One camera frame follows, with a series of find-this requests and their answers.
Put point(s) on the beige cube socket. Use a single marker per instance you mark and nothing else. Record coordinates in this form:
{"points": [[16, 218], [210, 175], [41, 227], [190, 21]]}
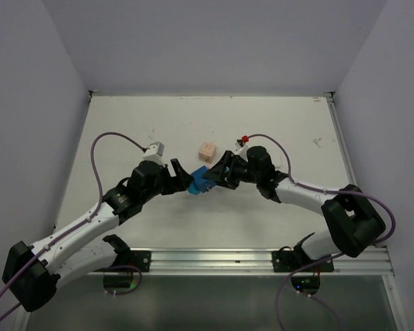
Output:
{"points": [[207, 152]]}

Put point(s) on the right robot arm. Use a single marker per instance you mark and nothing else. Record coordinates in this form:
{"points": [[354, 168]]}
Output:
{"points": [[352, 222]]}

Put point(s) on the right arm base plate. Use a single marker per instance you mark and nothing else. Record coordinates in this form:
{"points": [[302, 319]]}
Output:
{"points": [[286, 259]]}

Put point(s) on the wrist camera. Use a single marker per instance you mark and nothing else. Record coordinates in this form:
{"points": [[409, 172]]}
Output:
{"points": [[241, 146], [154, 152]]}

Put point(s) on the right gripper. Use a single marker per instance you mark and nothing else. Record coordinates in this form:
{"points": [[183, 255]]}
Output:
{"points": [[218, 174]]}

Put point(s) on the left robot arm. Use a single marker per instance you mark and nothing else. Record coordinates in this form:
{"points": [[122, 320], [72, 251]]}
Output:
{"points": [[33, 273]]}

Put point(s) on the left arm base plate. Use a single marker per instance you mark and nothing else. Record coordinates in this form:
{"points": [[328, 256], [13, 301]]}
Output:
{"points": [[140, 259]]}

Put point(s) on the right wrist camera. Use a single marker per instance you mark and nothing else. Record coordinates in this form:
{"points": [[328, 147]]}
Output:
{"points": [[241, 146]]}

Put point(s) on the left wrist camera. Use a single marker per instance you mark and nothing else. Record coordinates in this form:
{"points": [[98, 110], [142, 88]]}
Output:
{"points": [[154, 152]]}

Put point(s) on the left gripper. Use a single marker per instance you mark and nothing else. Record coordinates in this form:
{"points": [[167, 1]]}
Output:
{"points": [[183, 178]]}

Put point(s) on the blue pink cube socket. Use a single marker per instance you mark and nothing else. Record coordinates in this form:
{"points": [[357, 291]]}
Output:
{"points": [[200, 184]]}

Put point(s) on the aluminium mounting rail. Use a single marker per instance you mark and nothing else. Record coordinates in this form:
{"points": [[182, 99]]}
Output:
{"points": [[255, 262]]}

